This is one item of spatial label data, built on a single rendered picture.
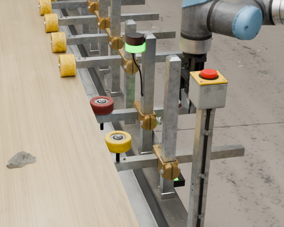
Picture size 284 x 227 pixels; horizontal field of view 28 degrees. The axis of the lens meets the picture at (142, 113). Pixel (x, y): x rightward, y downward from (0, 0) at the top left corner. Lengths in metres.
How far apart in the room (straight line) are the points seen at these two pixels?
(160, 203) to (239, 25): 0.61
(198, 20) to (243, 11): 0.13
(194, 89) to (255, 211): 1.71
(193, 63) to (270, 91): 2.70
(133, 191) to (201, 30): 0.65
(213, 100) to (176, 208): 0.52
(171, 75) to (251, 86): 2.77
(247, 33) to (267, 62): 3.30
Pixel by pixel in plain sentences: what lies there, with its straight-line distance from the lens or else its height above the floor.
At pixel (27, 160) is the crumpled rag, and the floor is 0.91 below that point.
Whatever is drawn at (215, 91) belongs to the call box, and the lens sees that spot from 1.32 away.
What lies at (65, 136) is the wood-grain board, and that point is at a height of 0.90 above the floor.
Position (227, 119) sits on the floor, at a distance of 3.80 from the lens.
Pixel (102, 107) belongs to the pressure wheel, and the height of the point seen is 0.90.
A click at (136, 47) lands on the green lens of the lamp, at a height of 1.12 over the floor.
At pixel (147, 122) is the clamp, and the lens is 1.89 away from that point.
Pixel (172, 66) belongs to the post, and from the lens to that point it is 1.57.
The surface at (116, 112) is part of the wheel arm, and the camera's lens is 1.93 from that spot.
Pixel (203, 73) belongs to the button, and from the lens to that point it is 1.32.
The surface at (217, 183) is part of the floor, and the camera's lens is 3.14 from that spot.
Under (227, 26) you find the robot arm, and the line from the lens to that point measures 1.53.
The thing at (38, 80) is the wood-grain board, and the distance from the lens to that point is 2.09.
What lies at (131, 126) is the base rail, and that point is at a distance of 2.18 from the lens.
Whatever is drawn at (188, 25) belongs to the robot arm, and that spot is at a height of 1.25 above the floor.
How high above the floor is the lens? 1.75
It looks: 27 degrees down
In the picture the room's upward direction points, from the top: 2 degrees clockwise
